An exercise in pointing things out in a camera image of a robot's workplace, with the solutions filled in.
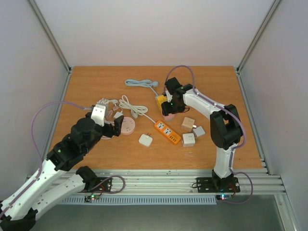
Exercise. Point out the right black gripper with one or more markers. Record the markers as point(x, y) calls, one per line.
point(167, 106)

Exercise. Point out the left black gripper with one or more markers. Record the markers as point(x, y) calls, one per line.
point(110, 132)

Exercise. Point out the pink cube adapter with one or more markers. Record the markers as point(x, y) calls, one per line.
point(169, 117)

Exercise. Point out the yellow cube socket adapter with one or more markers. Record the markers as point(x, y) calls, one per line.
point(159, 100)

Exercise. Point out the tan cube adapter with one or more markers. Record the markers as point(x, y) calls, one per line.
point(188, 124)

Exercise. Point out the blue power strip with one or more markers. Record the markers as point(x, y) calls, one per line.
point(146, 83)

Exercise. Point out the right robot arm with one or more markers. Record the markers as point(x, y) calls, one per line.
point(225, 129)

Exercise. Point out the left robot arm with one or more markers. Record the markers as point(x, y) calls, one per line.
point(20, 211)

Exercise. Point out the white flat plug adapter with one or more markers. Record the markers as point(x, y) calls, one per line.
point(145, 140)

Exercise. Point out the pink round power strip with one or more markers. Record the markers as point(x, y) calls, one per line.
point(128, 127)

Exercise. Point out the orange power strip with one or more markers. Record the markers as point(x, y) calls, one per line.
point(167, 132)

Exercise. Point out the grey cube adapter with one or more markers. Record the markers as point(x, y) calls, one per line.
point(198, 132)

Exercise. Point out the white cube socket adapter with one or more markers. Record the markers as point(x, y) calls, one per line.
point(188, 140)

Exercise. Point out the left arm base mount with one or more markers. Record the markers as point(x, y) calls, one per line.
point(103, 184)

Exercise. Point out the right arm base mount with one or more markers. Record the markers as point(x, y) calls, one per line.
point(205, 185)

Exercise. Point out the blue cable tray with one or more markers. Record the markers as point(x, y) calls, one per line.
point(113, 200)

